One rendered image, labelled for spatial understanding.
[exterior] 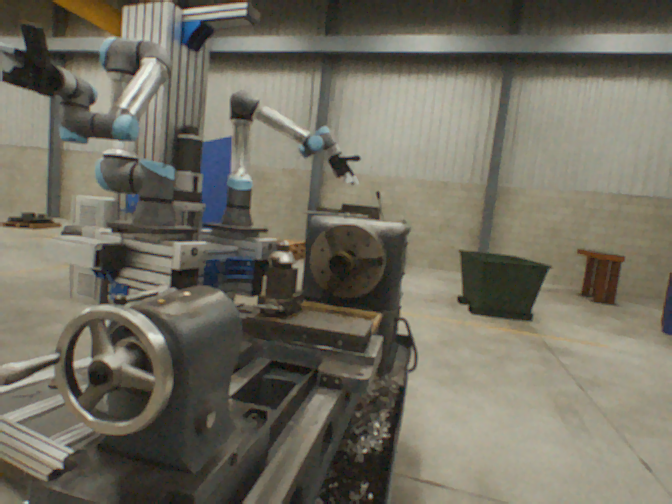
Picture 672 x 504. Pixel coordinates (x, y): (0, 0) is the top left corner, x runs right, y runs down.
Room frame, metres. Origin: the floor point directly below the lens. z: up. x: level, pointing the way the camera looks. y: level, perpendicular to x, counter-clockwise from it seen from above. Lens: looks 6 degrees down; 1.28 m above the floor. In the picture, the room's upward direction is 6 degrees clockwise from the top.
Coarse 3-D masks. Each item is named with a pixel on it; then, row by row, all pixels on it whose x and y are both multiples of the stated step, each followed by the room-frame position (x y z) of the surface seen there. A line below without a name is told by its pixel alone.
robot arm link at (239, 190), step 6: (228, 180) 1.93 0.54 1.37; (234, 180) 1.91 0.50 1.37; (240, 180) 1.91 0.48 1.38; (246, 180) 1.93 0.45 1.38; (228, 186) 1.92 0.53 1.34; (234, 186) 1.90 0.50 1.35; (240, 186) 1.91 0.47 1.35; (246, 186) 1.92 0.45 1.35; (252, 186) 1.96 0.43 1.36; (228, 192) 1.92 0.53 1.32; (234, 192) 1.90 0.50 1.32; (240, 192) 1.91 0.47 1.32; (246, 192) 1.92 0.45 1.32; (228, 198) 1.92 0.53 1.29; (234, 198) 1.90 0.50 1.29; (240, 198) 1.91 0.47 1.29; (246, 198) 1.92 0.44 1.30; (234, 204) 1.90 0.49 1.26; (240, 204) 1.91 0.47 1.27; (246, 204) 1.93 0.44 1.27
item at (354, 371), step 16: (256, 336) 1.08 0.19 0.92; (272, 336) 1.08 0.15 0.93; (240, 352) 0.99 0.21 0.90; (256, 352) 1.07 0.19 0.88; (272, 352) 1.07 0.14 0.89; (288, 352) 1.06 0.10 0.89; (304, 352) 1.05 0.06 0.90; (320, 352) 1.04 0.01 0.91; (336, 352) 1.03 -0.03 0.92; (352, 352) 1.02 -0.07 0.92; (368, 352) 1.03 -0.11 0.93; (320, 368) 0.95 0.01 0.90; (336, 368) 0.96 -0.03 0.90; (352, 368) 0.97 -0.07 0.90; (368, 368) 0.98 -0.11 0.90; (320, 384) 0.93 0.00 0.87; (336, 384) 0.92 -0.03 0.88; (352, 384) 0.92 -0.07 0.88; (368, 384) 0.93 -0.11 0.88
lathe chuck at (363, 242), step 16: (352, 224) 1.68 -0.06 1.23; (320, 240) 1.71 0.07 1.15; (352, 240) 1.68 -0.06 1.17; (368, 240) 1.66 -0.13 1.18; (320, 256) 1.71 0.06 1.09; (368, 256) 1.66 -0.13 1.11; (384, 256) 1.68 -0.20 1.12; (320, 272) 1.71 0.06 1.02; (352, 272) 1.67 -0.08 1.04; (368, 272) 1.66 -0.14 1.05; (336, 288) 1.69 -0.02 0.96; (352, 288) 1.67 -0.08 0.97; (368, 288) 1.66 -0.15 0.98
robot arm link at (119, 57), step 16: (112, 48) 1.45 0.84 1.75; (128, 48) 1.45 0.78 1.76; (112, 64) 1.45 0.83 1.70; (128, 64) 1.46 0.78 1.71; (112, 80) 1.47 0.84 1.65; (128, 80) 1.47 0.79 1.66; (112, 96) 1.47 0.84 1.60; (112, 144) 1.47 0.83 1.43; (128, 144) 1.48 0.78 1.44; (112, 160) 1.45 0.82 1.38; (128, 160) 1.47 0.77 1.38; (96, 176) 1.45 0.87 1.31; (112, 176) 1.45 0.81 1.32; (128, 176) 1.45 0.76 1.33; (128, 192) 1.49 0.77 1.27
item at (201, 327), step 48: (192, 288) 0.59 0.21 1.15; (96, 336) 0.43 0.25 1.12; (144, 336) 0.42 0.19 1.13; (192, 336) 0.49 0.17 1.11; (240, 336) 0.60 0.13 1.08; (96, 384) 0.41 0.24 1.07; (144, 384) 0.42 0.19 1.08; (192, 384) 0.48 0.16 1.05; (144, 432) 0.49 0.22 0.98; (192, 432) 0.50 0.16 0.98; (240, 432) 0.58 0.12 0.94; (48, 480) 0.46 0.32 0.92; (96, 480) 0.45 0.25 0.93; (144, 480) 0.46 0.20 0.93; (192, 480) 0.47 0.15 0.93; (240, 480) 0.56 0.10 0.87
